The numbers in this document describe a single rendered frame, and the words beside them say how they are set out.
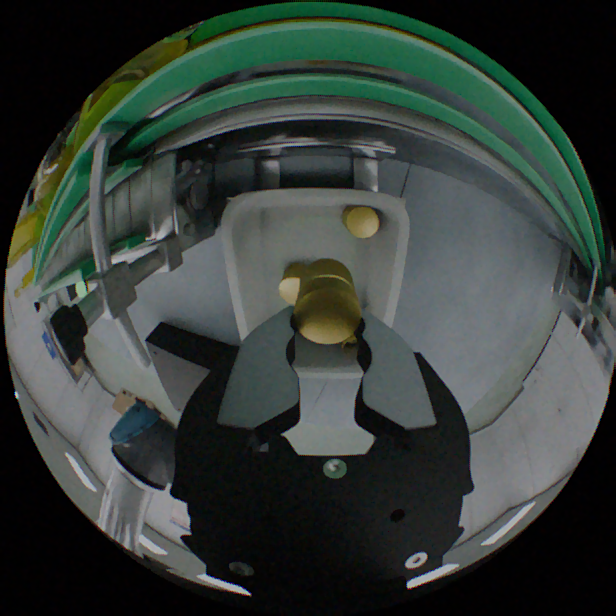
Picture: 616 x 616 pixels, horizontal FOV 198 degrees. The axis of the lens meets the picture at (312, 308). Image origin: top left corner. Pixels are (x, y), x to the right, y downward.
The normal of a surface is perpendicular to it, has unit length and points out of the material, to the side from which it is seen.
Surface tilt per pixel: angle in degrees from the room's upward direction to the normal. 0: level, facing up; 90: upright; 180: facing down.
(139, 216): 0
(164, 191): 0
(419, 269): 0
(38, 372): 90
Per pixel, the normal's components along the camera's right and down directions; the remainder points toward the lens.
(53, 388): 1.00, 0.03
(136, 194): -0.05, 0.52
